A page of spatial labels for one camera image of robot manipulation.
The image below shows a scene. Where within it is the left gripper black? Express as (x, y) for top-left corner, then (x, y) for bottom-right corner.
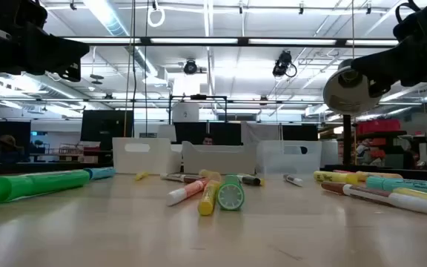
(0, 0), (90, 83)

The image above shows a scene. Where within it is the black capped white marker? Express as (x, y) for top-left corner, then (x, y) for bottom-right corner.
(282, 174), (305, 188)
(235, 174), (262, 187)

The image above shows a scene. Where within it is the grey plastic bin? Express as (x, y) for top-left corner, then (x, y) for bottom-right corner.
(182, 140), (258, 175)

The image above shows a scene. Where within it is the orange and white marker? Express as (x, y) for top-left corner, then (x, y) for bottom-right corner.
(165, 177), (211, 207)

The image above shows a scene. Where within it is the black rig frame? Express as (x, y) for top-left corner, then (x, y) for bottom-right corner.
(168, 94), (228, 125)

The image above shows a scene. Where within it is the clear plastic bin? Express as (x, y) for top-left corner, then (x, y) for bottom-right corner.
(256, 139), (322, 175)

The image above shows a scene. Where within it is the brown capped white marker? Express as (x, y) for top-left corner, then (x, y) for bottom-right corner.
(160, 172), (207, 185)
(320, 181), (427, 216)

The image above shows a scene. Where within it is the white plastic bin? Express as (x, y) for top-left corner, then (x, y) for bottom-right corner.
(112, 137), (182, 175)

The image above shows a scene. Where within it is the black storage shelf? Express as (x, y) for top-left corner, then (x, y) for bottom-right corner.
(354, 117), (418, 170)

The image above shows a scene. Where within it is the black ceiling camera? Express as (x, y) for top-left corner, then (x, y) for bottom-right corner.
(271, 50), (298, 79)
(182, 59), (199, 76)

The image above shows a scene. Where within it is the green highlighter marker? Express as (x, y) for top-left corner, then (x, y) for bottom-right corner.
(0, 169), (90, 204)
(216, 174), (246, 212)

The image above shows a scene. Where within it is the white hanging ring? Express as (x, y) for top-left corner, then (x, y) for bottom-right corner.
(146, 5), (166, 29)

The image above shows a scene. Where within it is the red storage bin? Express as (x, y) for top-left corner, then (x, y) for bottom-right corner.
(356, 118), (403, 135)

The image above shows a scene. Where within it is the turquoise highlighter marker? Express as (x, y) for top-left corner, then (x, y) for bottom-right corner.
(365, 175), (427, 199)

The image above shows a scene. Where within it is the black frame bar with lights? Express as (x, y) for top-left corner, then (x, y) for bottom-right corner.
(52, 35), (400, 48)

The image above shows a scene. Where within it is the black desk lamp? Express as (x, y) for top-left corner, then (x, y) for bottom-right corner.
(322, 58), (385, 174)

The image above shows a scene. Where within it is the blue highlighter marker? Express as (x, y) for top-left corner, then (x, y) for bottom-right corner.
(83, 166), (117, 182)

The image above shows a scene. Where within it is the white numbered box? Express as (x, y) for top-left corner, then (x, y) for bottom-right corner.
(172, 102), (199, 123)

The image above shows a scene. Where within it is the black monitor screen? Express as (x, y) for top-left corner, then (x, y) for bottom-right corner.
(79, 109), (135, 143)

